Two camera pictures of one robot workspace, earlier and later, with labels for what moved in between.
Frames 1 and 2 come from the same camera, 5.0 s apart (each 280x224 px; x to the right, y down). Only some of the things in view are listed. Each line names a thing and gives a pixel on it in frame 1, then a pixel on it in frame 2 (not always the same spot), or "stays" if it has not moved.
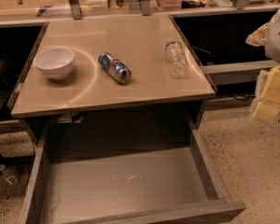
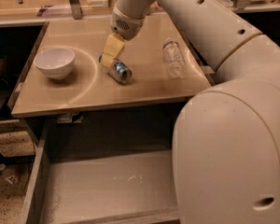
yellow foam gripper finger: [272, 93] -> [121, 24]
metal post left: [74, 2] stays
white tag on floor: [12, 180] stays
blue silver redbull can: [115, 67] stays
